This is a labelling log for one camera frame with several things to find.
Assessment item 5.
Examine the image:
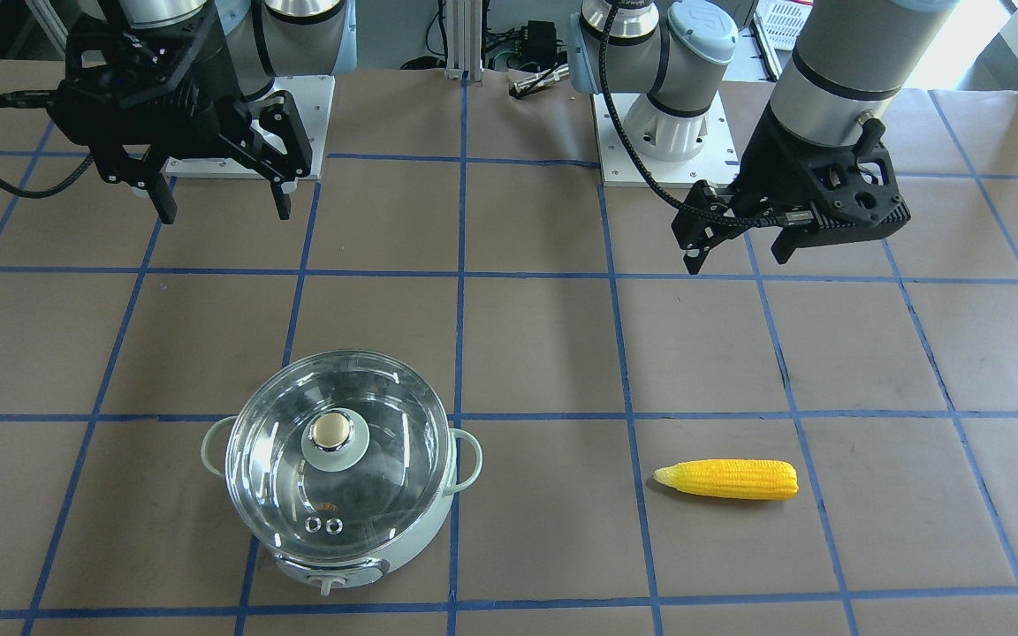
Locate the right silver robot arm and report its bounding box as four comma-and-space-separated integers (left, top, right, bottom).
46, 1, 356, 224

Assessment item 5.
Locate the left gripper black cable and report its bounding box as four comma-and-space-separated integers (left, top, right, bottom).
598, 0, 819, 232

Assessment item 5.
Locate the yellow corn cob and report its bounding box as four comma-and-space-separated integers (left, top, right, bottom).
653, 458, 800, 502

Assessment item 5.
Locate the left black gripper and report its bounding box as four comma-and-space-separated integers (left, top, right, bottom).
673, 113, 910, 275

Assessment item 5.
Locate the aluminium frame post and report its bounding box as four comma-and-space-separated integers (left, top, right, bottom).
444, 0, 485, 83

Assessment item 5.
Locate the black power adapter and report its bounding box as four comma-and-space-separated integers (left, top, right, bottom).
517, 20, 558, 70

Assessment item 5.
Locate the glass pot lid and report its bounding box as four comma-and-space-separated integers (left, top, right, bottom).
224, 351, 452, 559

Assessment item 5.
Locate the pale green cooking pot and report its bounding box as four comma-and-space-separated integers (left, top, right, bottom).
201, 350, 483, 596

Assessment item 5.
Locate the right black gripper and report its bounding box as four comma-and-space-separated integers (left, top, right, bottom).
49, 25, 314, 224

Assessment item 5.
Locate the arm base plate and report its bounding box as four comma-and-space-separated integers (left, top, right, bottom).
164, 75, 337, 181
593, 93, 740, 189

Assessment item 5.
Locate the white plastic basket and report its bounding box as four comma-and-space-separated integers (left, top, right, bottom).
755, 1, 815, 51

